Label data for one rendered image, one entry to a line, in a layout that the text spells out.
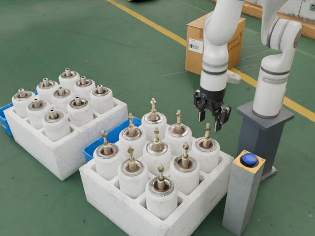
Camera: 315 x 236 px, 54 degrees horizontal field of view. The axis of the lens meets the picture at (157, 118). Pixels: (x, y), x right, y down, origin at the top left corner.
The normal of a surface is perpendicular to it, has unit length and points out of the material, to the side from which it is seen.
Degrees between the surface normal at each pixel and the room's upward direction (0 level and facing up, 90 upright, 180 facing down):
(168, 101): 0
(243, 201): 90
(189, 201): 0
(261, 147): 90
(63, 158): 90
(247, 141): 90
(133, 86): 0
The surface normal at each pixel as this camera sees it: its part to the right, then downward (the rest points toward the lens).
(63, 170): 0.75, 0.38
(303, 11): -0.85, 0.33
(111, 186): -0.03, -0.80
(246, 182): -0.66, 0.47
